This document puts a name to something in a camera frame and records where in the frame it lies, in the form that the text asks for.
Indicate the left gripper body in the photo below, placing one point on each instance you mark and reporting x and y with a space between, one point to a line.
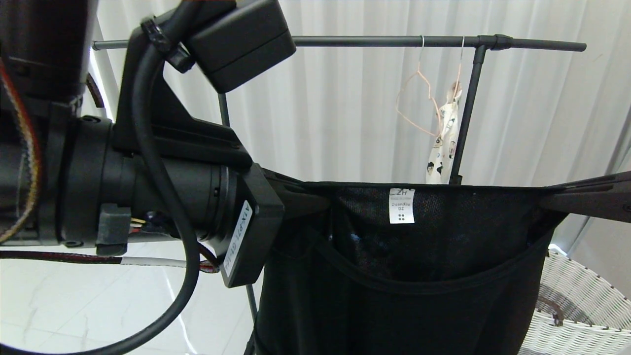
172 197

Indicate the black clothes rack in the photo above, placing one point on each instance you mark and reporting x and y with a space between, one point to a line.
369 41

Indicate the white curtain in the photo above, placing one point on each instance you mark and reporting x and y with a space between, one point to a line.
345 108

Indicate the pink clothes hanger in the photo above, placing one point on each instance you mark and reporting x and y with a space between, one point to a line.
459 64
433 101

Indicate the white laundry basket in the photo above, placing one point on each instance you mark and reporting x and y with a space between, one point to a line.
581 296

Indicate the black garment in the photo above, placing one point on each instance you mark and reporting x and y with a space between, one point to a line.
394 305

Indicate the cream printed garment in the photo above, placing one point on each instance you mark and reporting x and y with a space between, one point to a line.
443 148

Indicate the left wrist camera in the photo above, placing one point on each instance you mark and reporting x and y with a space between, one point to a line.
236 44

